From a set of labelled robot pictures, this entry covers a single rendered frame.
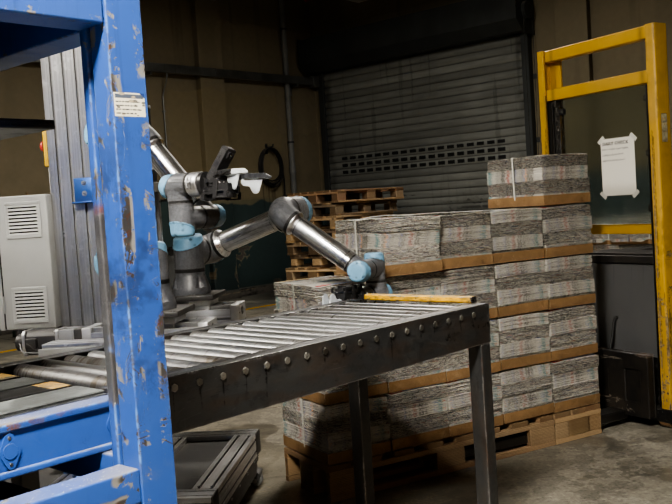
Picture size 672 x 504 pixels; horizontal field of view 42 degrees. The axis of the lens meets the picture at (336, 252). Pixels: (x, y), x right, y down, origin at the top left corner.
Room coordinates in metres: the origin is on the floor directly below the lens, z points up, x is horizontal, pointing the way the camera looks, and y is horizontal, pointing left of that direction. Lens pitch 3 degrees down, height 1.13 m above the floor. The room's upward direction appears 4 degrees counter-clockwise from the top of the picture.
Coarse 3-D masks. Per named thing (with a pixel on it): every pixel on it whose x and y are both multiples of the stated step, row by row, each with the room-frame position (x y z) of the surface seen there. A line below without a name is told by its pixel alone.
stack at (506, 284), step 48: (288, 288) 3.50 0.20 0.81; (432, 288) 3.57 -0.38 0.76; (480, 288) 3.70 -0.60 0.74; (528, 288) 3.82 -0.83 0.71; (528, 336) 3.82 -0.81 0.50; (528, 384) 3.80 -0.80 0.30; (288, 432) 3.58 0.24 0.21; (336, 432) 3.32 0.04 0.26; (384, 432) 3.43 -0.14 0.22; (528, 432) 3.81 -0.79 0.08; (288, 480) 3.60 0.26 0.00; (336, 480) 3.31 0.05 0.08
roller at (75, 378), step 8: (16, 368) 2.06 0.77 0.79; (24, 368) 2.03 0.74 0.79; (32, 368) 2.02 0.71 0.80; (40, 368) 2.00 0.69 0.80; (48, 368) 1.98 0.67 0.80; (56, 368) 1.98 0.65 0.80; (24, 376) 2.02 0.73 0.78; (32, 376) 1.99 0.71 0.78; (40, 376) 1.97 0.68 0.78; (48, 376) 1.95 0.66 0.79; (56, 376) 1.93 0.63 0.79; (64, 376) 1.91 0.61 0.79; (72, 376) 1.89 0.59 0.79; (80, 376) 1.88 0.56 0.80; (88, 376) 1.86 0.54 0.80; (96, 376) 1.85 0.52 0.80; (104, 376) 1.83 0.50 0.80; (72, 384) 1.88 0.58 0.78; (80, 384) 1.86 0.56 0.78; (88, 384) 1.84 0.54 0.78; (96, 384) 1.82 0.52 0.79; (104, 384) 1.80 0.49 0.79
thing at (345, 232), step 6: (336, 222) 3.72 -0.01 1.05; (342, 222) 3.68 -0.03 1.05; (348, 222) 3.63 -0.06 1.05; (336, 228) 3.72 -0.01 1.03; (342, 228) 3.68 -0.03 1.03; (348, 228) 3.63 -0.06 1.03; (336, 234) 3.72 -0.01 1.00; (342, 234) 3.68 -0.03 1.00; (348, 234) 3.63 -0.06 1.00; (342, 240) 3.69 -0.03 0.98; (348, 240) 3.64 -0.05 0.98; (348, 246) 3.66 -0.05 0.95
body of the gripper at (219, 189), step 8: (200, 176) 2.62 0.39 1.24; (216, 176) 2.59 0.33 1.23; (224, 176) 2.57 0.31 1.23; (200, 184) 2.62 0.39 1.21; (208, 184) 2.65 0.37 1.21; (216, 184) 2.58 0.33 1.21; (224, 184) 2.57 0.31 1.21; (200, 192) 2.63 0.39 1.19; (208, 192) 2.61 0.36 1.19; (216, 192) 2.58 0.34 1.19; (224, 192) 2.56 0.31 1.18; (232, 192) 2.58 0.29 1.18; (240, 192) 2.61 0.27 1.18; (208, 200) 2.64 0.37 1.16; (216, 200) 2.64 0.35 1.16
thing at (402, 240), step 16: (368, 224) 3.49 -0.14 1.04; (384, 224) 3.42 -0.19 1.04; (400, 224) 3.45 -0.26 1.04; (416, 224) 3.49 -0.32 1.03; (432, 224) 3.52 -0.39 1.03; (368, 240) 3.49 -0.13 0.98; (384, 240) 3.43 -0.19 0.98; (400, 240) 3.46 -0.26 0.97; (416, 240) 3.49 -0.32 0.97; (432, 240) 3.53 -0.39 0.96; (384, 256) 3.42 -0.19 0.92; (400, 256) 3.46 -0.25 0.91; (416, 256) 3.49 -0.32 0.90; (432, 256) 3.53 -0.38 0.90
